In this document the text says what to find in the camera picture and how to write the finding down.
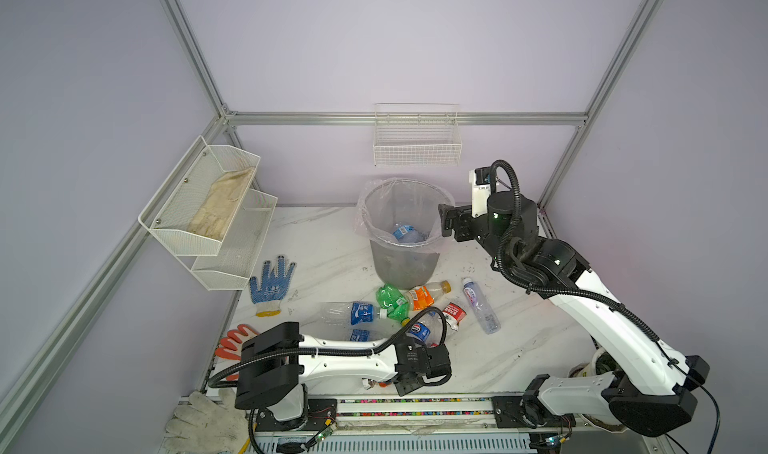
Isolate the white wire wall basket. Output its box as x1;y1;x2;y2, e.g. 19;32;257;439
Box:
373;103;463;167

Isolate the aluminium frame corner post left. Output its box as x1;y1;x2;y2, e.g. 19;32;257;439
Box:
159;0;242;148

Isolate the beige cloth glove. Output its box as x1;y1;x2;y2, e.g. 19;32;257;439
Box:
187;168;256;241

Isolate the grey mesh waste bin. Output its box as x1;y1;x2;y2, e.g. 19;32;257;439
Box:
359;179;457;292

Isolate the aluminium frame horizontal bar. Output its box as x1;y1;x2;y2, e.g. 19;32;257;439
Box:
227;112;588;126

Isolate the pepsi label plastic bottle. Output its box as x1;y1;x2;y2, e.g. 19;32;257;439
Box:
408;312;443;346

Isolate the white mesh shelf tray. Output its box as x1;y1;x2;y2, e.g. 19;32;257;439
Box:
191;189;278;291
138;138;260;257

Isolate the metal base rail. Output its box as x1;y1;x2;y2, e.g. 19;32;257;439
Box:
254;394;578;453

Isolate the white cap clear bottle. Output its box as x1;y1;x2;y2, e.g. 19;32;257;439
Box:
462;278;501;335

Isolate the red cap round bottle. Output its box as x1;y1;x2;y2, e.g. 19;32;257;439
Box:
361;378;393;390

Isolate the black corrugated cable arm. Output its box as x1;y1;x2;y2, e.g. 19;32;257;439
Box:
206;306;452;390
488;159;721;454

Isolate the red label clear bottle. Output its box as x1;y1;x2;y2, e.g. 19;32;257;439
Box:
442;302;467;332

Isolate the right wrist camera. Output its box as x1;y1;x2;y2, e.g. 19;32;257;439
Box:
469;167;491;218

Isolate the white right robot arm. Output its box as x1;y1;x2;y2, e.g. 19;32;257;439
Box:
438;191;709;437

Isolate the green crushed plastic bottle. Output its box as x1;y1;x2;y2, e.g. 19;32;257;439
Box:
376;284;411;324

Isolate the potted green plant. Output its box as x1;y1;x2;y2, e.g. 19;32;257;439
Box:
569;347;619;378

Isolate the aluminium frame corner post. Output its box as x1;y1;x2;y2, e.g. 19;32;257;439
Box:
538;0;665;210
159;0;242;148

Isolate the white mesh lower shelf tray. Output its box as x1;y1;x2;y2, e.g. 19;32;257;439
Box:
191;189;278;291

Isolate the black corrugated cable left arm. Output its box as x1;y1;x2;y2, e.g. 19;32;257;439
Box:
206;306;452;390

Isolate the white mesh upper shelf tray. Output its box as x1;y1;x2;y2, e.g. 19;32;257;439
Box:
138;138;260;257

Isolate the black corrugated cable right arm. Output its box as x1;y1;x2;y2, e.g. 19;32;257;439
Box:
488;159;721;454

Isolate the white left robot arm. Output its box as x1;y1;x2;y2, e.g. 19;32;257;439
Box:
234;322;452;411

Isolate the colourful label water bottle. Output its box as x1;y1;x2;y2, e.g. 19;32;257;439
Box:
393;224;428;245

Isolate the blue knitted work glove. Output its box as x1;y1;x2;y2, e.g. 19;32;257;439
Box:
249;255;297;317

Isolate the orange label plastic bottle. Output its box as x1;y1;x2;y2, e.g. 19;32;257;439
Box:
406;281;452;311

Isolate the white cotton glove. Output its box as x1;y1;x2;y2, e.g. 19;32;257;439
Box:
162;388;250;453

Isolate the aluminium frame corner post right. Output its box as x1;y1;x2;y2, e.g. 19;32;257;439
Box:
538;0;665;210

